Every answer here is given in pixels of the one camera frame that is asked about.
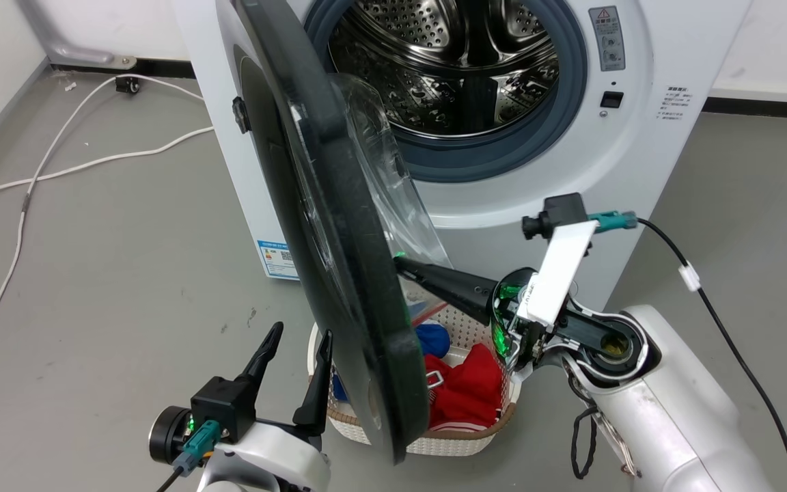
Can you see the white woven laundry basket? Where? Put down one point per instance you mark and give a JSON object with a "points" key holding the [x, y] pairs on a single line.
{"points": [[465, 444]]}

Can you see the stainless steel washer drum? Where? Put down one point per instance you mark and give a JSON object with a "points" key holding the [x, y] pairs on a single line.
{"points": [[455, 61]]}

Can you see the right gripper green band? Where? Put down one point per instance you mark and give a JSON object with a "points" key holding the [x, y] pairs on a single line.
{"points": [[508, 321]]}

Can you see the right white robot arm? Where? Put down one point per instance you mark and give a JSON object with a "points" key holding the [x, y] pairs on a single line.
{"points": [[667, 424]]}

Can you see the blue garment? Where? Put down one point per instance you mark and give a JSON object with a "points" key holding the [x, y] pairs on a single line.
{"points": [[432, 339]]}

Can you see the red garment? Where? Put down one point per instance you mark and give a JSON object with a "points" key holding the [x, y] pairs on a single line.
{"points": [[468, 393]]}

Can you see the small black floor fitting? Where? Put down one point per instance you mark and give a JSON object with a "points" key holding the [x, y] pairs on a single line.
{"points": [[128, 85]]}

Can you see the dark grey round washer door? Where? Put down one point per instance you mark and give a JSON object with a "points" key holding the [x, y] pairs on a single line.
{"points": [[339, 260]]}

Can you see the grey warning label sticker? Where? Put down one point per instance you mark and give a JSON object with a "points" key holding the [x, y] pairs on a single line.
{"points": [[607, 37]]}

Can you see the white front-load washing machine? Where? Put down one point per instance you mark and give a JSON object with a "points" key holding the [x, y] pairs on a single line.
{"points": [[646, 157]]}

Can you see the grey rubber door gasket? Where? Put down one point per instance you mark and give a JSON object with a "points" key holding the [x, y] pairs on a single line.
{"points": [[503, 154]]}

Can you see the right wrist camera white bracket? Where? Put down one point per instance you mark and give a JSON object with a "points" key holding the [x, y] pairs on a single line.
{"points": [[561, 273]]}

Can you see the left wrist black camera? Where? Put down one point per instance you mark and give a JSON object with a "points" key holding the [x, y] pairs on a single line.
{"points": [[219, 410]]}

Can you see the black door latch socket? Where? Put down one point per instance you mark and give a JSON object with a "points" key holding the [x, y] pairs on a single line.
{"points": [[611, 100]]}

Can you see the blue energy label sticker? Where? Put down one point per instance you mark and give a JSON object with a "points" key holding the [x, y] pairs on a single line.
{"points": [[277, 258]]}

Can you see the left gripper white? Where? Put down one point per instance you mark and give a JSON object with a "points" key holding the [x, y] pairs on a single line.
{"points": [[277, 458]]}

